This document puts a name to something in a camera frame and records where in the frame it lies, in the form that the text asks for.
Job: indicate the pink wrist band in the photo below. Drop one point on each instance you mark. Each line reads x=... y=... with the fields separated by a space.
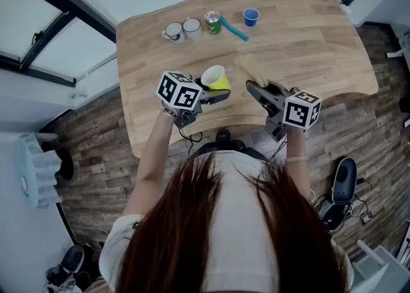
x=296 y=159

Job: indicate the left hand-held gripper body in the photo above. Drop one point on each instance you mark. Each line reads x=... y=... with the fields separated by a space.
x=179 y=91

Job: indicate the black round base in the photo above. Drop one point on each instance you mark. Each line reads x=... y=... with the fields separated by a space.
x=65 y=163

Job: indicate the person's right forearm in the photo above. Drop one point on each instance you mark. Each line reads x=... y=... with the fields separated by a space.
x=294 y=141

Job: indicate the person's left forearm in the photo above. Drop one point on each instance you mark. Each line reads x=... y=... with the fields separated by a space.
x=157 y=147

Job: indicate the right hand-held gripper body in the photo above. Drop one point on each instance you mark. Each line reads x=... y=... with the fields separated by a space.
x=301 y=110

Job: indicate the teal plastic stick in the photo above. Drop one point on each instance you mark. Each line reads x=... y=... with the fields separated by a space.
x=234 y=30

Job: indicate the open black case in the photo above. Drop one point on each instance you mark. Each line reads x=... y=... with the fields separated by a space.
x=334 y=218

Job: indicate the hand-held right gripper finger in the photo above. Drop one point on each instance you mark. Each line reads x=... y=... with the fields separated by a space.
x=257 y=94
x=283 y=91

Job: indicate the green soda can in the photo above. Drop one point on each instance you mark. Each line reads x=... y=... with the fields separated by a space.
x=214 y=27

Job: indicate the pale cylinder post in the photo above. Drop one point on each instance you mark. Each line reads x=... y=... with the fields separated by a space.
x=46 y=137

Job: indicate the white side desk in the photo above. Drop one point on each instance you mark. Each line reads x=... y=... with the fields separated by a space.
x=395 y=54

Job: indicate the white shelf unit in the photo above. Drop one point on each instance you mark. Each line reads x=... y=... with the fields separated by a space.
x=370 y=271

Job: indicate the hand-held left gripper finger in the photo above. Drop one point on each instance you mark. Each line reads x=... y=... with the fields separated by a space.
x=216 y=96
x=199 y=82

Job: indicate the small patterned block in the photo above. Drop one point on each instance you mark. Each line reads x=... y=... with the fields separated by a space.
x=366 y=217

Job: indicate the person's white shirt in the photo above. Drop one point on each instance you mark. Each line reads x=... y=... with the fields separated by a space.
x=240 y=221

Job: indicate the person's dark trousers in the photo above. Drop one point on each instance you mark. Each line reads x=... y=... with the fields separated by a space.
x=218 y=147

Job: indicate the white ridged rack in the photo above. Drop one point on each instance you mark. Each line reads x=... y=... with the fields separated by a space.
x=36 y=171

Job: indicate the blue plastic cup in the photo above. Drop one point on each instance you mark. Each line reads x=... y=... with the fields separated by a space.
x=251 y=16

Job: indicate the white mug with dark rim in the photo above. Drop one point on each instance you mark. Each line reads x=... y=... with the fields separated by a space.
x=173 y=30

